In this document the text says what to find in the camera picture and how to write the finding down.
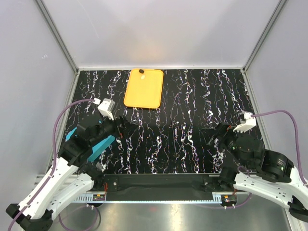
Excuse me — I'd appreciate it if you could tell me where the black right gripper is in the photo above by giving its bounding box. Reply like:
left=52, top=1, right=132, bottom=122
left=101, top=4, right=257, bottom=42
left=200, top=120, right=250, bottom=169

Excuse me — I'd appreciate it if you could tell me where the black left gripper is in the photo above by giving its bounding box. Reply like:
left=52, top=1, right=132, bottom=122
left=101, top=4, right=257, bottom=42
left=90, top=111, right=138, bottom=147

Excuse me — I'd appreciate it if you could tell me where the blue tin lid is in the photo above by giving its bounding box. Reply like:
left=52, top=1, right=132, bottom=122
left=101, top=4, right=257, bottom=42
left=66, top=127, right=116, bottom=162

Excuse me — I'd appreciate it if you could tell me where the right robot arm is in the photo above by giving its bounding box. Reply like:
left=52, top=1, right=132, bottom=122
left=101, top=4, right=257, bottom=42
left=204, top=123, right=308, bottom=222

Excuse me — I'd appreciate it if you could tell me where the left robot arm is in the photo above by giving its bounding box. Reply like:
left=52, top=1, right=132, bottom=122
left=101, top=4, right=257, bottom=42
left=6, top=115, right=138, bottom=231

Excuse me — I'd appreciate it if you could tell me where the yellow tray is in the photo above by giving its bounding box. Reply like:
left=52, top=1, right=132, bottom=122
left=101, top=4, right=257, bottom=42
left=124, top=69, right=164, bottom=109

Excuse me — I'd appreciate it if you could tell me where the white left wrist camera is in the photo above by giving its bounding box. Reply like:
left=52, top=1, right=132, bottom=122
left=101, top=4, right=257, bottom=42
left=94, top=98, right=115, bottom=120

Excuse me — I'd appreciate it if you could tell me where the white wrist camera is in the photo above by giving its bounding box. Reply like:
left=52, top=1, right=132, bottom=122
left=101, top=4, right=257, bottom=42
left=233, top=112, right=257, bottom=133
left=94, top=98, right=115, bottom=120

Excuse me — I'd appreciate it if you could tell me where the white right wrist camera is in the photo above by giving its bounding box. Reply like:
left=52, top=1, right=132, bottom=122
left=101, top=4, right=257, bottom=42
left=233, top=112, right=257, bottom=133

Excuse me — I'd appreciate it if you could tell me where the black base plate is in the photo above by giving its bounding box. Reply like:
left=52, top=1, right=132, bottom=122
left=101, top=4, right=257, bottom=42
left=103, top=174, right=234, bottom=205

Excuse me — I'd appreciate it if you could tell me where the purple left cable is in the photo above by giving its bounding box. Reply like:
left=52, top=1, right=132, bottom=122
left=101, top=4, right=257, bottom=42
left=7, top=98, right=102, bottom=231

